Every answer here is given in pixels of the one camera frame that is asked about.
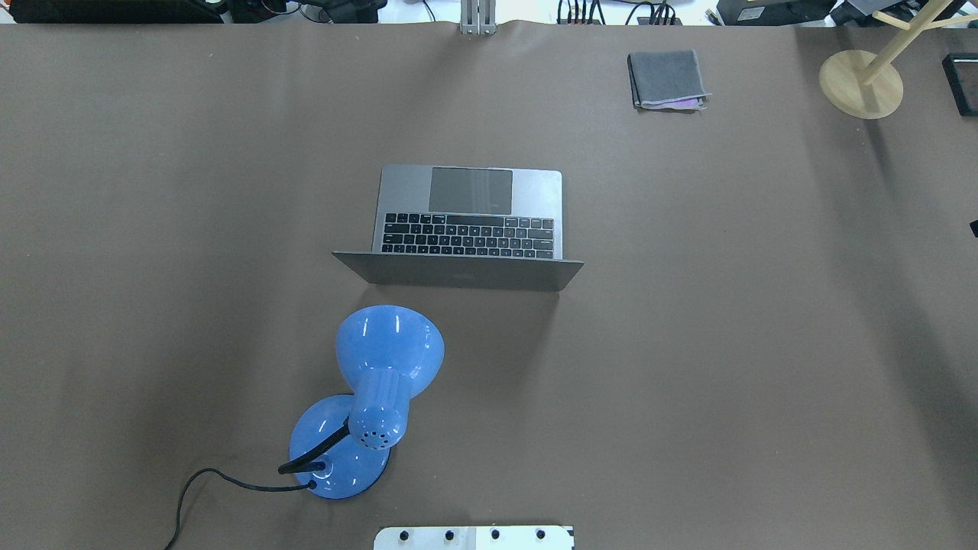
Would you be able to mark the grey laptop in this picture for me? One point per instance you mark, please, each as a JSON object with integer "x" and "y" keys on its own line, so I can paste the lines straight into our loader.
{"x": 496, "y": 228}

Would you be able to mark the blue desk lamp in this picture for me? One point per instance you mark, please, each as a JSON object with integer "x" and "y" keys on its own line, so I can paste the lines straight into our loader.
{"x": 341, "y": 445}

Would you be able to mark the folded grey cloth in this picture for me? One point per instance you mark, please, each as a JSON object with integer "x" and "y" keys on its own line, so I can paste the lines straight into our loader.
{"x": 662, "y": 80}

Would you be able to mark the wooden mug tree stand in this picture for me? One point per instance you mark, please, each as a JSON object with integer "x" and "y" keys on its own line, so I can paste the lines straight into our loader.
{"x": 865, "y": 84}

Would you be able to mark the black tray on table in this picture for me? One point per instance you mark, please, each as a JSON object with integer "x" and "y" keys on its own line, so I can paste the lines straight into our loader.
{"x": 961, "y": 72}

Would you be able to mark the aluminium frame post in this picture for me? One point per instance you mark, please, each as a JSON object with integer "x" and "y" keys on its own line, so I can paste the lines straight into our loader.
{"x": 478, "y": 17}

